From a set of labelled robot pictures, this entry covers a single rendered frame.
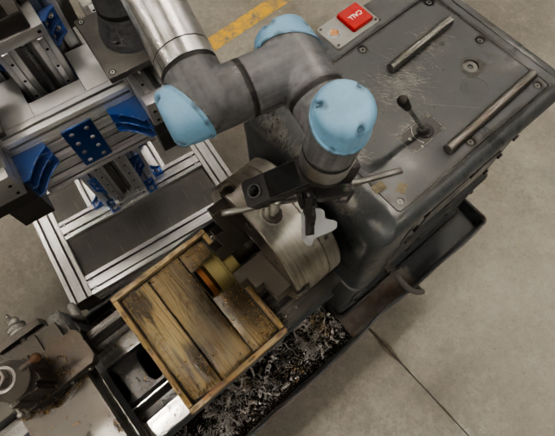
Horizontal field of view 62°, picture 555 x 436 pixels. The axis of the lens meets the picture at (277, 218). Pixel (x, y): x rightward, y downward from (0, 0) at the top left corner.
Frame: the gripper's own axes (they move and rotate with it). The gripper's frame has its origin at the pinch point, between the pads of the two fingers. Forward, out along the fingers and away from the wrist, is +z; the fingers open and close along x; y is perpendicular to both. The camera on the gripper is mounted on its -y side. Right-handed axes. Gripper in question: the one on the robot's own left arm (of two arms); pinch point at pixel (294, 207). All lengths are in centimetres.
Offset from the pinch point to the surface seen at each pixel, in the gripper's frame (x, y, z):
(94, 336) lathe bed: -10, -51, 45
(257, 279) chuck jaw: -8.8, -8.4, 18.6
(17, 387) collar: -19, -58, 17
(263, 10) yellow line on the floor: 166, 37, 147
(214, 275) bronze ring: -6.0, -17.3, 18.3
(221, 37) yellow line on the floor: 152, 9, 147
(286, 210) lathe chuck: 1.7, -0.7, 6.8
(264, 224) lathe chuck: -0.2, -5.5, 6.8
